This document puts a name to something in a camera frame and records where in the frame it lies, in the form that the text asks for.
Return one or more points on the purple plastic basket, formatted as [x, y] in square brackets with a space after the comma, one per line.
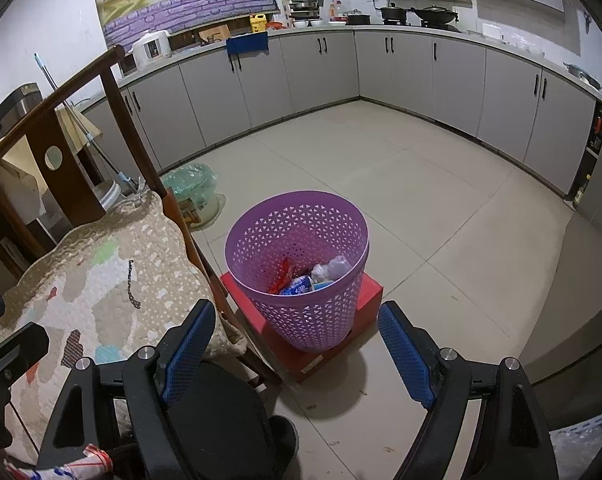
[301, 220]

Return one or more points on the blue towel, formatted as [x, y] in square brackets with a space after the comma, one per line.
[246, 44]

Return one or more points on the large red cardboard box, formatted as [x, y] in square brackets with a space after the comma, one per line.
[366, 300]

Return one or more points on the open shelf with bottles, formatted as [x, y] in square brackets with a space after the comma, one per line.
[593, 145]

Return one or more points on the metal dish rack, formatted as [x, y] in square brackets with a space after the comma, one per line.
[306, 7]

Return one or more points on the white rice cooker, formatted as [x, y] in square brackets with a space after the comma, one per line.
[153, 50]

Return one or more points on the grey frying pan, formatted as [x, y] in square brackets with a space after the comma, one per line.
[583, 76]

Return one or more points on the black steel appliance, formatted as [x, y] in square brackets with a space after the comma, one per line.
[11, 110]

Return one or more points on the wooden chair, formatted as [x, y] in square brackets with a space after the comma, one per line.
[116, 85]

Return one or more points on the crumpled wrapper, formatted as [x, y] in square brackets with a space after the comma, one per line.
[76, 467]

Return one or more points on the black round stool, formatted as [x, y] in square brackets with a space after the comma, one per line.
[221, 420]

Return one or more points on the light blue small packet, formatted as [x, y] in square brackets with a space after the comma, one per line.
[322, 286]

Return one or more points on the yellow oil bottle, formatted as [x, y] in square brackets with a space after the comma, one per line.
[259, 24]

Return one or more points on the clear plastic wrap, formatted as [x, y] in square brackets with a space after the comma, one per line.
[331, 267]

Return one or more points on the scissors on wall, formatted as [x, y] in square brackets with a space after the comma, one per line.
[588, 21]

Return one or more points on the black cooking pot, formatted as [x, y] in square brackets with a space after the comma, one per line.
[358, 17]

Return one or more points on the white plastic bucket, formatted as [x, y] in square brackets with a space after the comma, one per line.
[108, 195]

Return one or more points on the grey kitchen base cabinets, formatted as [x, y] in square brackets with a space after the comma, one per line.
[406, 70]

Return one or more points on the quilted polka dot seat cushion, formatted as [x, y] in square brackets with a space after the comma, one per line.
[106, 280]

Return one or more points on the red snack packet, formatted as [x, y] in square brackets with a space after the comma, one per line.
[285, 270]

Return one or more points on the brown cardboard box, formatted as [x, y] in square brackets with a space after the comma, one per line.
[213, 34]

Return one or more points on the green-lidded plastic container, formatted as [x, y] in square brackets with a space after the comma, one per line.
[191, 182]

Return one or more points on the clear plastic bag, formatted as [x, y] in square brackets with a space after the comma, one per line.
[591, 450]

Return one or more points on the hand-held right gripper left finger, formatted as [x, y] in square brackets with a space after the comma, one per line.
[191, 350]

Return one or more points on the blue tissue packet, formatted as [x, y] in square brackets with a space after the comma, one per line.
[297, 285]

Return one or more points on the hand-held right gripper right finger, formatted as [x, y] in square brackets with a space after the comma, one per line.
[406, 355]

